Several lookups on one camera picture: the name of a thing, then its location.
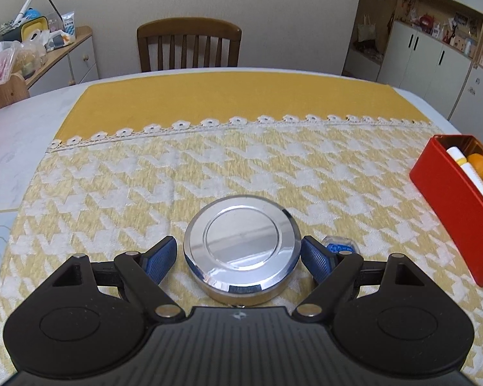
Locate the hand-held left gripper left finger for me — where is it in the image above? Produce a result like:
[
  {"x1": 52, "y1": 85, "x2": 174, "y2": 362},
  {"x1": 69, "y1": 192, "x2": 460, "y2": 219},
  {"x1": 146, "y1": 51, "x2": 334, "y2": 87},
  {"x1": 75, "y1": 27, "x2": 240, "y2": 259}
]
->
[{"x1": 50, "y1": 235, "x2": 186, "y2": 323}]

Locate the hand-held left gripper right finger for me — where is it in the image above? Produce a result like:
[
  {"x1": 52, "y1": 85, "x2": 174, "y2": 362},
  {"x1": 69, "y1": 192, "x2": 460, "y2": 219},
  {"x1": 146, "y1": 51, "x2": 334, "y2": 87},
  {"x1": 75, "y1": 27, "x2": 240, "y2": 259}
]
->
[{"x1": 292, "y1": 236, "x2": 425, "y2": 323}]

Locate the round silver metal tin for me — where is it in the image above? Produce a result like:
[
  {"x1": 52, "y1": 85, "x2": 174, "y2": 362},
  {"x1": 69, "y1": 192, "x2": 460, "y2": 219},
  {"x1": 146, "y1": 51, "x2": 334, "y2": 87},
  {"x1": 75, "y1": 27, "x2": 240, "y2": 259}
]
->
[{"x1": 183, "y1": 195, "x2": 302, "y2": 304}]

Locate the red tin box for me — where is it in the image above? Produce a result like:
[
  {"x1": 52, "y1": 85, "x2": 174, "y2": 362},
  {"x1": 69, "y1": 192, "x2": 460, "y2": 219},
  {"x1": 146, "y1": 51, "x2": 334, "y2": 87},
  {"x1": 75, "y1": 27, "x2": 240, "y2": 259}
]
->
[{"x1": 409, "y1": 134, "x2": 483, "y2": 288}]

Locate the white bottle with yellow label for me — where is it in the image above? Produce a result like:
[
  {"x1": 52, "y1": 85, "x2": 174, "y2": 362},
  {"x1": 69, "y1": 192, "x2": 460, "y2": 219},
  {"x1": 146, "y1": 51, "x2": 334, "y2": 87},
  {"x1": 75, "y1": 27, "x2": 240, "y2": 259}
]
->
[{"x1": 446, "y1": 147, "x2": 483, "y2": 206}]

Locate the orange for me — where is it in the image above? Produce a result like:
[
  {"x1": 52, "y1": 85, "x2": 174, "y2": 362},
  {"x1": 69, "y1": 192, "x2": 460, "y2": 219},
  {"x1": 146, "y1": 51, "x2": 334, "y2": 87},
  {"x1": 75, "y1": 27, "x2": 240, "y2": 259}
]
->
[{"x1": 466, "y1": 153, "x2": 483, "y2": 181}]

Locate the yellow houndstooth tablecloth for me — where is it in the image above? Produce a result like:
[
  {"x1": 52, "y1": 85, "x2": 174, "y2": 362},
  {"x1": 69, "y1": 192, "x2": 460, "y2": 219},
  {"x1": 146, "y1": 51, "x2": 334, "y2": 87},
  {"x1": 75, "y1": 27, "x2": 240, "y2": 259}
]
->
[{"x1": 0, "y1": 66, "x2": 483, "y2": 374}]

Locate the white side cabinet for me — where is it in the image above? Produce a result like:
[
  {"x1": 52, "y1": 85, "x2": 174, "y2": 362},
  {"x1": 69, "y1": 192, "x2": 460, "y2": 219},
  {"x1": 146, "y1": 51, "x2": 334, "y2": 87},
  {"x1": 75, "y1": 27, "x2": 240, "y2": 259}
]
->
[{"x1": 0, "y1": 26, "x2": 99, "y2": 109}]

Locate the light wooden box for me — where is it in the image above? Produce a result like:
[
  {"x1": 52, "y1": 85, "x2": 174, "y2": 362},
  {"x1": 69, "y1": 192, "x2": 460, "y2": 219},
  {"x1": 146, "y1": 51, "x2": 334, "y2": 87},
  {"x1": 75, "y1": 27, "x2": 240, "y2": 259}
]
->
[{"x1": 0, "y1": 72, "x2": 31, "y2": 111}]

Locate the brown wooden chair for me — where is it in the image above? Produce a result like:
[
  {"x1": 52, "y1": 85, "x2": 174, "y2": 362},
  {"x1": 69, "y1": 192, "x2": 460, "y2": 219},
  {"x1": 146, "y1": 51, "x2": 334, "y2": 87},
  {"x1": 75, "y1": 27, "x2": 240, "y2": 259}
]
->
[{"x1": 137, "y1": 17, "x2": 242, "y2": 73}]

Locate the beige tote bag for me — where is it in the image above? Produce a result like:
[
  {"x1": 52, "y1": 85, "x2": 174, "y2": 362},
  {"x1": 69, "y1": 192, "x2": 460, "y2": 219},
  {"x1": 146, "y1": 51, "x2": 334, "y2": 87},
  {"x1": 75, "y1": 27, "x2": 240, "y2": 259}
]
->
[{"x1": 357, "y1": 15, "x2": 373, "y2": 41}]

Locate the clear plastic bag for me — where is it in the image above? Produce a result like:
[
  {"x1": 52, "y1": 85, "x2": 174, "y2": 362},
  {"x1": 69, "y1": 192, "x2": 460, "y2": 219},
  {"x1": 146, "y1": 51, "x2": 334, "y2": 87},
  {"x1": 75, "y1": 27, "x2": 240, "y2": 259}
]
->
[{"x1": 0, "y1": 42, "x2": 47, "y2": 81}]

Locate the yellow storage case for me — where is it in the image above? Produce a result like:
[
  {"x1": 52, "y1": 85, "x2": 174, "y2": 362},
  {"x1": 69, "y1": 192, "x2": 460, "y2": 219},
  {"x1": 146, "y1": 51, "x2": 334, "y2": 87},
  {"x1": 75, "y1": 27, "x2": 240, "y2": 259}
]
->
[{"x1": 20, "y1": 16, "x2": 51, "y2": 43}]

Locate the white wall cabinet unit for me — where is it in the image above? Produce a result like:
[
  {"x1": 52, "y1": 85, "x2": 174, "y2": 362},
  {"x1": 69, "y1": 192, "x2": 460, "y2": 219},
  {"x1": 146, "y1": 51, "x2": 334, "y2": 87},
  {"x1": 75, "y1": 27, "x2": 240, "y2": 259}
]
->
[{"x1": 342, "y1": 0, "x2": 483, "y2": 137}]

